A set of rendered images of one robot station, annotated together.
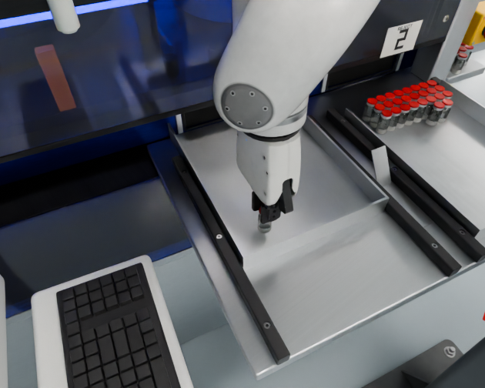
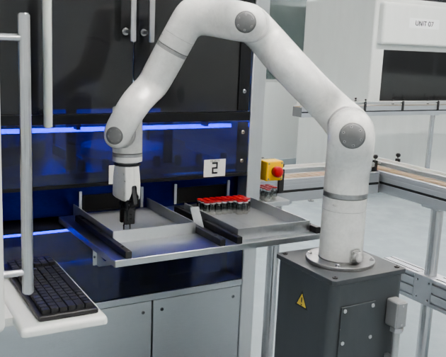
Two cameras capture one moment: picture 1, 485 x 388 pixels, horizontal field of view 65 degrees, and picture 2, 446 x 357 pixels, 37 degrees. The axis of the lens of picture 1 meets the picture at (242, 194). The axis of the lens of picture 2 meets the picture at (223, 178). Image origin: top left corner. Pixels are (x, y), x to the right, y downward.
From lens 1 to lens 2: 1.52 m
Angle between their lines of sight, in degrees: 37
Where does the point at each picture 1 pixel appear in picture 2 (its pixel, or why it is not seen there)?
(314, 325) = (146, 253)
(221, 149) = (105, 217)
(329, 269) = (158, 244)
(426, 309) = not seen: outside the picture
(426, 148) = (230, 219)
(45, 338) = not seen: outside the picture
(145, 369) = (56, 275)
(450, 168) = (241, 224)
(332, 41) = (137, 114)
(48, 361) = not seen: hidden behind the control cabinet
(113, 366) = (39, 275)
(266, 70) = (119, 122)
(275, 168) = (127, 178)
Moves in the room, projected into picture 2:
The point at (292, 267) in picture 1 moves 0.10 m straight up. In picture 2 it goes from (139, 243) to (139, 208)
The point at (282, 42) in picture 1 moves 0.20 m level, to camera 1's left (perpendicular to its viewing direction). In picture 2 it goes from (124, 113) to (46, 110)
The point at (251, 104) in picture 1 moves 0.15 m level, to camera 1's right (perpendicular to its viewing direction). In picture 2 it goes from (115, 133) to (172, 135)
